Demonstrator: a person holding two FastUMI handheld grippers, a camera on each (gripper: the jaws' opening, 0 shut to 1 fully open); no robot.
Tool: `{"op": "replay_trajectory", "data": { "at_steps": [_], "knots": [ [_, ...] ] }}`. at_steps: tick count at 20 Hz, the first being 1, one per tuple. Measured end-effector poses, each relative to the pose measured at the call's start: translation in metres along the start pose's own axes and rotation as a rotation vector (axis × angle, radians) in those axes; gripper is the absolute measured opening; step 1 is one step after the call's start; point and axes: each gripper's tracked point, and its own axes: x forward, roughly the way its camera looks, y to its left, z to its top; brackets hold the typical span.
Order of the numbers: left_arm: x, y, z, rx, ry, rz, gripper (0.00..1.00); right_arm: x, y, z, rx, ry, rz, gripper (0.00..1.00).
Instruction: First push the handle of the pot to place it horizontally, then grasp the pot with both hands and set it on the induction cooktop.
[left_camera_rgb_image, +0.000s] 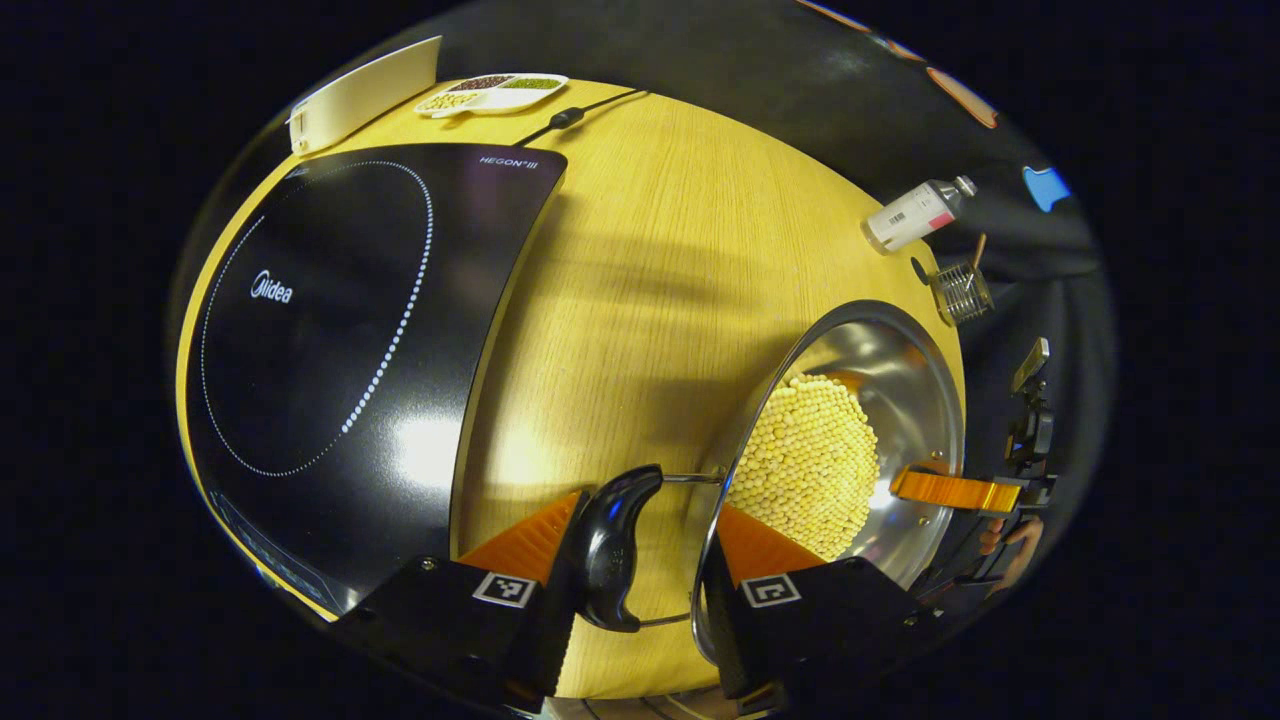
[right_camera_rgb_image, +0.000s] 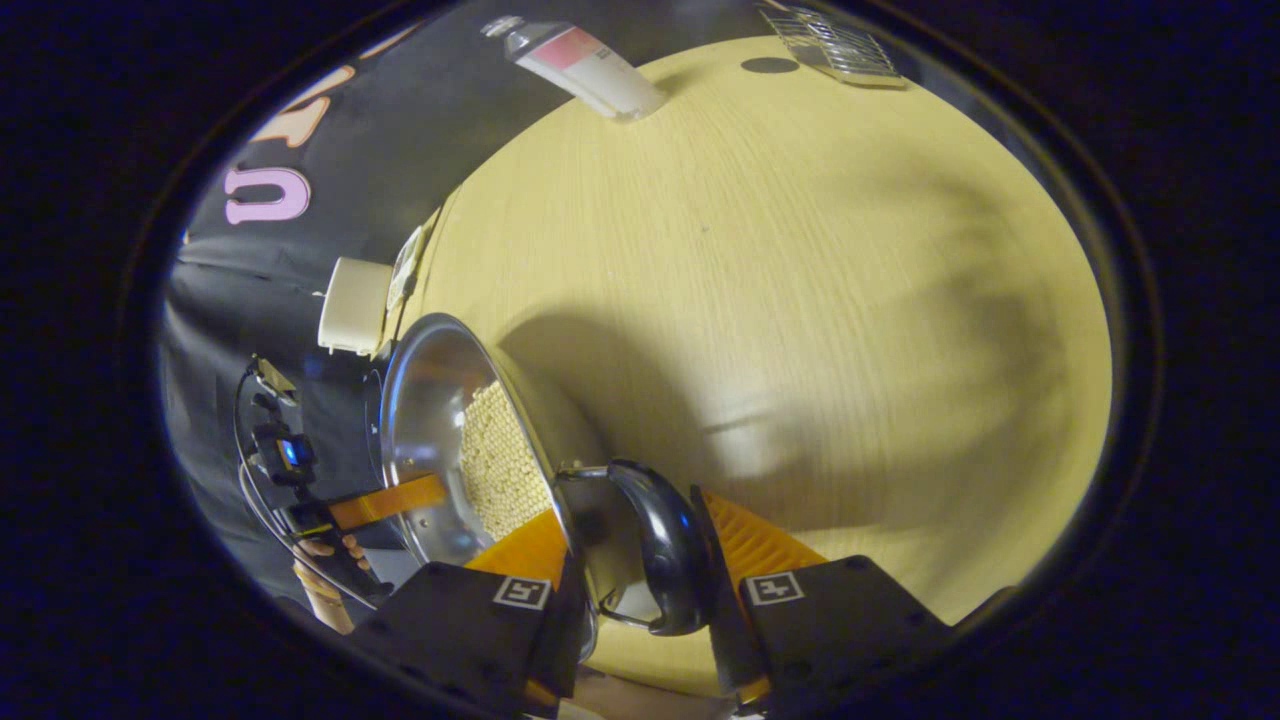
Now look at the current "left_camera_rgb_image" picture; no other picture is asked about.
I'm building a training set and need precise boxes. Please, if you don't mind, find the pile of yellow soybeans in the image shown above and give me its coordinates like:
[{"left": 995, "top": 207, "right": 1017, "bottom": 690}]
[{"left": 725, "top": 372, "right": 881, "bottom": 563}]

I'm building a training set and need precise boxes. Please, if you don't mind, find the black power cable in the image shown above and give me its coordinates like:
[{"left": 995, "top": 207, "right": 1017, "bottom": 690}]
[{"left": 515, "top": 88, "right": 651, "bottom": 148}]

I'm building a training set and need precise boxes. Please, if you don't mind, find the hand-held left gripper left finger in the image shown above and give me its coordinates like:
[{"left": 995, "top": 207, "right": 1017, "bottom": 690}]
[{"left": 335, "top": 488, "right": 591, "bottom": 713}]

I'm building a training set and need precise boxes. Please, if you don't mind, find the white divided bean tray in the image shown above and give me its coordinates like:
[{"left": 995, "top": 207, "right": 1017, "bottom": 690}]
[{"left": 414, "top": 72, "right": 570, "bottom": 120}]

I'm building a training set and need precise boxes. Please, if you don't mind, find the steel pot with black handles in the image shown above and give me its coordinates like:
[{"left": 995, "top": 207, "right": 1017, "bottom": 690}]
[{"left": 565, "top": 300, "right": 966, "bottom": 666}]

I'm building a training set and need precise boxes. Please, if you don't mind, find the clear glass holder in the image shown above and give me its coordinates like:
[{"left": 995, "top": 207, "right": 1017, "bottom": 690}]
[{"left": 928, "top": 262, "right": 996, "bottom": 327}]

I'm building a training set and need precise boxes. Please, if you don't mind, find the white bottle with pink label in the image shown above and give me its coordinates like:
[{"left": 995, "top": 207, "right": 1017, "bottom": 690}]
[{"left": 865, "top": 176, "right": 978, "bottom": 252}]

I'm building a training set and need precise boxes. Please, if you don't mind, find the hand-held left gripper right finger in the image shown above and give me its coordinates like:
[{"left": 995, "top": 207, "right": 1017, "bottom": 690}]
[{"left": 700, "top": 503, "right": 936, "bottom": 713}]

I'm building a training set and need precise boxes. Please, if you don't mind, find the white toaster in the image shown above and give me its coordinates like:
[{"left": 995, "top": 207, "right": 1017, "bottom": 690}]
[{"left": 288, "top": 36, "right": 444, "bottom": 156}]

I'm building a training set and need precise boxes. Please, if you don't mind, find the black induction cooktop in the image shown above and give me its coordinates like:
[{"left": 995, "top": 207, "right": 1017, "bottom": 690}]
[{"left": 185, "top": 143, "right": 569, "bottom": 618}]

